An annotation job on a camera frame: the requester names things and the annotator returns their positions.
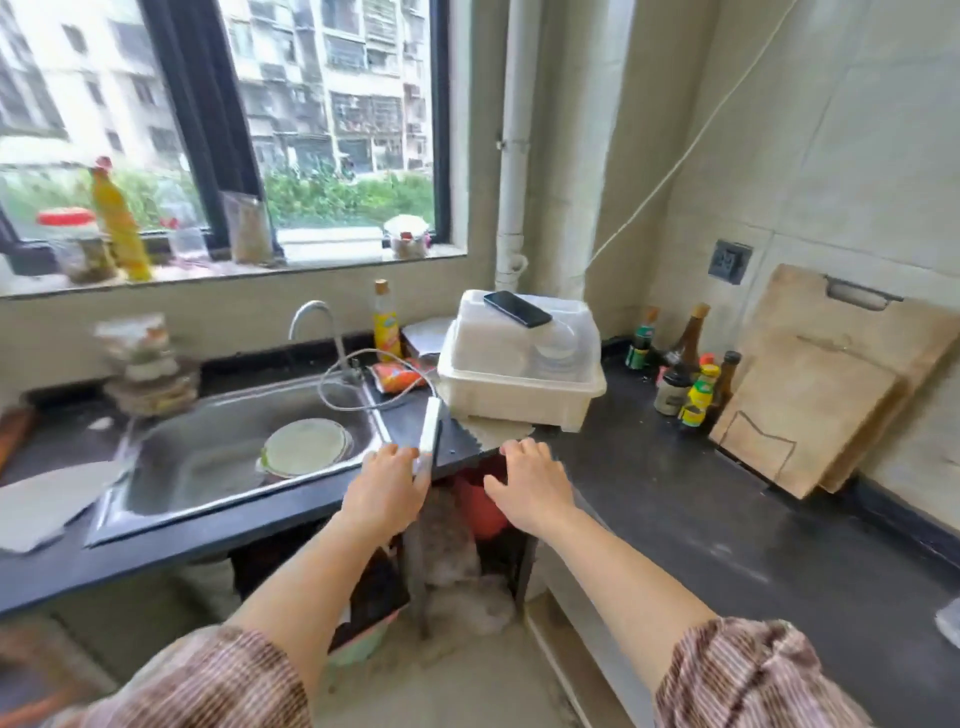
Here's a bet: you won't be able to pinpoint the dark soy sauce bottle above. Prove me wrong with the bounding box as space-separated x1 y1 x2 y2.
708 350 743 426

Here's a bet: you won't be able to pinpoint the white cloth sheet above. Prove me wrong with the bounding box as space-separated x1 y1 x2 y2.
0 459 130 555

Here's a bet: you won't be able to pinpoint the white charging cable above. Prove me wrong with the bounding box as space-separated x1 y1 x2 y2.
316 348 439 414

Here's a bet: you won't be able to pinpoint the white dish drainer box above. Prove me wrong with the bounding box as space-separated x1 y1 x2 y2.
436 289 608 434

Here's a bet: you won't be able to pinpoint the grey plastic bags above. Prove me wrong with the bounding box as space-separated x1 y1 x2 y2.
403 487 519 646

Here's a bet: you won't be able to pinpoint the small clear plastic bottle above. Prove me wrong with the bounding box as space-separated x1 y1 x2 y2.
159 196 211 264

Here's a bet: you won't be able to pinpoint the large wooden cutting board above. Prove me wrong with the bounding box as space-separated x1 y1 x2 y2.
738 263 960 495

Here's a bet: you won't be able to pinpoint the tall brown glass bottle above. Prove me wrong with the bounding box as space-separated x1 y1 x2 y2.
664 302 711 376

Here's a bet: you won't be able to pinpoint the person's left hand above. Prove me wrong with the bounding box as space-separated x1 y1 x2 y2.
341 444 433 543

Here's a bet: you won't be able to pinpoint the stack of bowls and containers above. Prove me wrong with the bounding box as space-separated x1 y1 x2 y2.
93 312 202 419

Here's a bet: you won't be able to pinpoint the clear plastic bag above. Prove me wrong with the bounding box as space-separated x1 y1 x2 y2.
220 190 276 266

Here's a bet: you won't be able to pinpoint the white rag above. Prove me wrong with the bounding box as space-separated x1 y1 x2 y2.
454 414 537 453

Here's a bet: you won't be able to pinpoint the dark lidded jar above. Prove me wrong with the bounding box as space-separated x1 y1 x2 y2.
653 366 693 418

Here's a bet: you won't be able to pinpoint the orange snack packet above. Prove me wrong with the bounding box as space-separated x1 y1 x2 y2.
369 361 438 396

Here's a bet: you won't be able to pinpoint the small wooden cutting board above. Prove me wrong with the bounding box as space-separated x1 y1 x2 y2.
708 331 905 501

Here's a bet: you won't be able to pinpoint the yellow dish soap bottle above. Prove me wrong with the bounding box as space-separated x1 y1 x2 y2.
372 279 403 364

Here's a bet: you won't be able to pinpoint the black wall socket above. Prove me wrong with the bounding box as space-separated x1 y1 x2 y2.
708 239 754 286

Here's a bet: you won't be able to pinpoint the black smartphone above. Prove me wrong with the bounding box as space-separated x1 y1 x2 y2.
483 290 554 330

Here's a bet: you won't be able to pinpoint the white wall cable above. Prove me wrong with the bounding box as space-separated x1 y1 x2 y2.
586 0 798 268

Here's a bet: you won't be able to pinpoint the person's striped left sleeve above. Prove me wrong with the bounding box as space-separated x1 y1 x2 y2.
41 624 315 728

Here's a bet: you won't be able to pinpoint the person's left forearm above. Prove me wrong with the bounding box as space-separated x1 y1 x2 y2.
225 514 402 706

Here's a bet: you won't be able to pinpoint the white power bank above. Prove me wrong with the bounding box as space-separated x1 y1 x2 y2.
412 396 444 483

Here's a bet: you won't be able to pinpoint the clear bowls in drainer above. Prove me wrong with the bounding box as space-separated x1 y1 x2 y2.
529 318 583 382

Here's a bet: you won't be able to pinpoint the black window frame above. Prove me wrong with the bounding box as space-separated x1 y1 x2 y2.
0 0 453 260

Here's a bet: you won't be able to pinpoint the stainless steel sink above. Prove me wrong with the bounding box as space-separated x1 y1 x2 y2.
85 372 393 549

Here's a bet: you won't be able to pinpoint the pale green plate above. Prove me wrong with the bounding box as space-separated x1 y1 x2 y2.
258 417 355 481

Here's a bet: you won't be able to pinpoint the yellow oil bottle red cap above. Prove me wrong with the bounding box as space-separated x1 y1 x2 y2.
89 156 153 283

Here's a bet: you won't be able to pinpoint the green label sauce bottle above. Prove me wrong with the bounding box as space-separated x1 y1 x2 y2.
625 306 660 372

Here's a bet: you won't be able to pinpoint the chrome faucet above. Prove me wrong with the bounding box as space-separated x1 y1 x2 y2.
288 300 363 387

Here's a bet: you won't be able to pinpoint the white drain pipe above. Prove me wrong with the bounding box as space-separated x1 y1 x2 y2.
494 0 544 294

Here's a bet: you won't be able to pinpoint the person's right forearm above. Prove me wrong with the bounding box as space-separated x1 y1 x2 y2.
537 507 723 695

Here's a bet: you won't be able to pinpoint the person's striped sleeve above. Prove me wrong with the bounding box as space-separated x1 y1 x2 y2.
41 624 315 728
654 616 875 728

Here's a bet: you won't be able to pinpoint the green plastic basin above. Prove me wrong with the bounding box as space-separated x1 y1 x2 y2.
327 611 400 670

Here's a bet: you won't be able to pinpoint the person's right hand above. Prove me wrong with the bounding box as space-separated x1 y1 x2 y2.
483 438 578 539

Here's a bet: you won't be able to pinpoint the person's striped right sleeve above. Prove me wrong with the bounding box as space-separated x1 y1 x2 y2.
654 616 875 728

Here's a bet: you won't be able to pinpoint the glass jar red lid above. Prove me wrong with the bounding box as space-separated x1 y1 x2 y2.
36 207 118 285

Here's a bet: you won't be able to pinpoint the yellow green seasoning bottle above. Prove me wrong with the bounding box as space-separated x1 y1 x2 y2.
678 363 722 430

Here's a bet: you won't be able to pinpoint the red plastic bucket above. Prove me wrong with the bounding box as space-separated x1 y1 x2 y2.
452 463 519 543

